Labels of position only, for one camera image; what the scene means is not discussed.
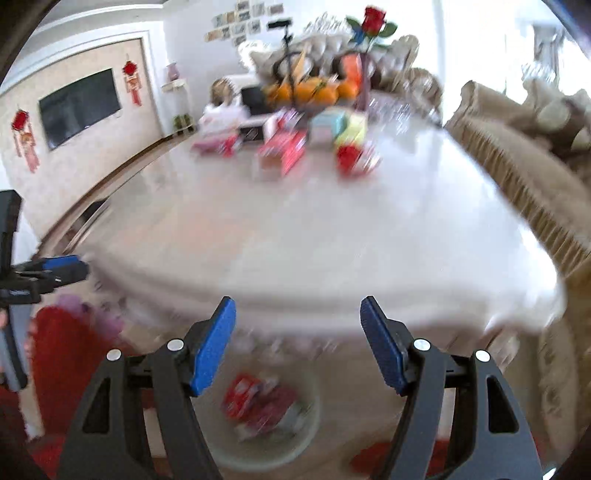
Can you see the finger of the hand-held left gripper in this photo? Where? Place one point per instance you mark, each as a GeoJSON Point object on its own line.
{"type": "Point", "coordinates": [60, 263]}
{"type": "Point", "coordinates": [64, 278]}

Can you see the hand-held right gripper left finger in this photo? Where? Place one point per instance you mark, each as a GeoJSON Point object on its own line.
{"type": "Point", "coordinates": [212, 350]}

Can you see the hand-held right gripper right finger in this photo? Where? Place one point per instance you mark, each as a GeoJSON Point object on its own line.
{"type": "Point", "coordinates": [381, 346]}

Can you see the red cardboard box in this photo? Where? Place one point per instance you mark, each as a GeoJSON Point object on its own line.
{"type": "Point", "coordinates": [240, 392]}

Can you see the green plastic mesh wastebasket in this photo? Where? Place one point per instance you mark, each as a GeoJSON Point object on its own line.
{"type": "Point", "coordinates": [277, 450]}

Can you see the purple fuzzy thing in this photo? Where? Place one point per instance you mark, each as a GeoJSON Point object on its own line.
{"type": "Point", "coordinates": [87, 314]}

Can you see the red fuzzy rug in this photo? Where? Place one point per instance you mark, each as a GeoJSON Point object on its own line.
{"type": "Point", "coordinates": [60, 369]}

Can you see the ornate white coffee table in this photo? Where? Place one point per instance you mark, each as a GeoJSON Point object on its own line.
{"type": "Point", "coordinates": [323, 258]}

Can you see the green potted plants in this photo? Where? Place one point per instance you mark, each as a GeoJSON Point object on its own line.
{"type": "Point", "coordinates": [182, 123]}

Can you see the red crinkled wrapper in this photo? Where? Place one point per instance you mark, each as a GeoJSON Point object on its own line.
{"type": "Point", "coordinates": [351, 159]}

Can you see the pink box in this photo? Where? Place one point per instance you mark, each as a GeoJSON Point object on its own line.
{"type": "Point", "coordinates": [217, 145]}

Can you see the white side stand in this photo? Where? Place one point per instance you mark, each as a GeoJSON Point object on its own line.
{"type": "Point", "coordinates": [175, 84]}

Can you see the red and white box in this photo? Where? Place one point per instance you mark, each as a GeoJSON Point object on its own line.
{"type": "Point", "coordinates": [286, 150]}

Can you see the white tissue box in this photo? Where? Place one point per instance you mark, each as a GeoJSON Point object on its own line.
{"type": "Point", "coordinates": [219, 119]}

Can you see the yellow-green box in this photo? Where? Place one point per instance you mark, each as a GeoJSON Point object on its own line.
{"type": "Point", "coordinates": [353, 129]}

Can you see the pink vase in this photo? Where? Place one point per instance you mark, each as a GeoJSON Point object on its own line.
{"type": "Point", "coordinates": [172, 71]}

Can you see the white and black box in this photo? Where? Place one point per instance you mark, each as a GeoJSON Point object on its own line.
{"type": "Point", "coordinates": [253, 133]}

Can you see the beige ornate sofa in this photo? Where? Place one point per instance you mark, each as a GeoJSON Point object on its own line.
{"type": "Point", "coordinates": [508, 161]}

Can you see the small teal box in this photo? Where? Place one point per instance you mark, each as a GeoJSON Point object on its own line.
{"type": "Point", "coordinates": [325, 124]}

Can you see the cluster of glass cups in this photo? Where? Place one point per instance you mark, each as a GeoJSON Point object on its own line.
{"type": "Point", "coordinates": [392, 110]}

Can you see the fruit tray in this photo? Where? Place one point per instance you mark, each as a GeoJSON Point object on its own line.
{"type": "Point", "coordinates": [314, 107]}

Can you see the black cylinder speaker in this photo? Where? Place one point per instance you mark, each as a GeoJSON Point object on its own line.
{"type": "Point", "coordinates": [253, 99]}

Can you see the orange fruit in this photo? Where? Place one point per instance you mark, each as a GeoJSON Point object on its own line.
{"type": "Point", "coordinates": [325, 94]}
{"type": "Point", "coordinates": [304, 92]}
{"type": "Point", "coordinates": [347, 90]}
{"type": "Point", "coordinates": [277, 94]}

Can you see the purple glass vase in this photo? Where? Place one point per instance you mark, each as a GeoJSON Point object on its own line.
{"type": "Point", "coordinates": [365, 87]}

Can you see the orange packet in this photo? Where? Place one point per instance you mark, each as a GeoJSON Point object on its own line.
{"type": "Point", "coordinates": [353, 69]}

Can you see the brown round-patterned armchair cushion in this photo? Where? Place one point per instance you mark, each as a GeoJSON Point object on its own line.
{"type": "Point", "coordinates": [279, 68]}

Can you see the brown sofa cushion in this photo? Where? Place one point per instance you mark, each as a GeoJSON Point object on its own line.
{"type": "Point", "coordinates": [570, 124]}

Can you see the ornate tufted armchair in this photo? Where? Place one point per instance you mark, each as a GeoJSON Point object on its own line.
{"type": "Point", "coordinates": [323, 44]}

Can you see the red rose bouquet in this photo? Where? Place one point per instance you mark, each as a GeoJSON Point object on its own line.
{"type": "Point", "coordinates": [374, 18]}

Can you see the beige curtain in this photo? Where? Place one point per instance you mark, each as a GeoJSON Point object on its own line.
{"type": "Point", "coordinates": [545, 46]}

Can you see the red knot wall hanging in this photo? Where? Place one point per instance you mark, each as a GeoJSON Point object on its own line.
{"type": "Point", "coordinates": [21, 121]}
{"type": "Point", "coordinates": [130, 69]}

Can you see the wall television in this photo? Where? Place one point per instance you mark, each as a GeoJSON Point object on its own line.
{"type": "Point", "coordinates": [81, 108]}

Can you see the group of wall photo frames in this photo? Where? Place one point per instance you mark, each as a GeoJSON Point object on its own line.
{"type": "Point", "coordinates": [240, 28]}

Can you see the black tripod with camera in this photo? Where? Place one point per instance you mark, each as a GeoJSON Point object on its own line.
{"type": "Point", "coordinates": [287, 50]}

